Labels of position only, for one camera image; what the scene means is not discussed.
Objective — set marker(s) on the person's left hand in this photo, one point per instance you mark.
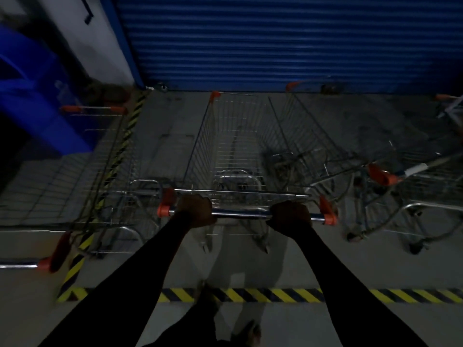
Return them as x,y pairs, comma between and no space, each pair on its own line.
195,211

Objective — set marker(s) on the person's right hand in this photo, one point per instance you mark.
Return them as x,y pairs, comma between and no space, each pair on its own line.
289,216

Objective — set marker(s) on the person's right forearm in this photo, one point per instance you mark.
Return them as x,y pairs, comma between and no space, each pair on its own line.
354,292

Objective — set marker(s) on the person's left forearm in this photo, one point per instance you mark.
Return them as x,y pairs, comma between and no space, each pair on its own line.
119,289

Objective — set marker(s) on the person's left foot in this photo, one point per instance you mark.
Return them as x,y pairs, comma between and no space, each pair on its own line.
206,292

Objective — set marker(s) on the person's foot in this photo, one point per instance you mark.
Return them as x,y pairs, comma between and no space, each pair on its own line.
251,332
206,292

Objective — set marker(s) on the person's dark clothing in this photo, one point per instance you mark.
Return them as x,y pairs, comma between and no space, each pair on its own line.
195,325

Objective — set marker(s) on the person's right foot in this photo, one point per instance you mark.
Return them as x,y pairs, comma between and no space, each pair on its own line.
251,332

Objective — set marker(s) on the small metal shutter latch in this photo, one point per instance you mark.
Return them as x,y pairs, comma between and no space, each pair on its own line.
162,87

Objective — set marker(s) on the shutter floor lock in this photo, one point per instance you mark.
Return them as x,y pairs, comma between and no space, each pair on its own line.
330,88

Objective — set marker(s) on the blue roller shutter door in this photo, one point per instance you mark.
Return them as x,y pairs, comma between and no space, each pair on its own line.
289,43

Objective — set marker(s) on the blue plastic trash bin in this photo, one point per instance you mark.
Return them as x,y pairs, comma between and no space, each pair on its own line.
32,90

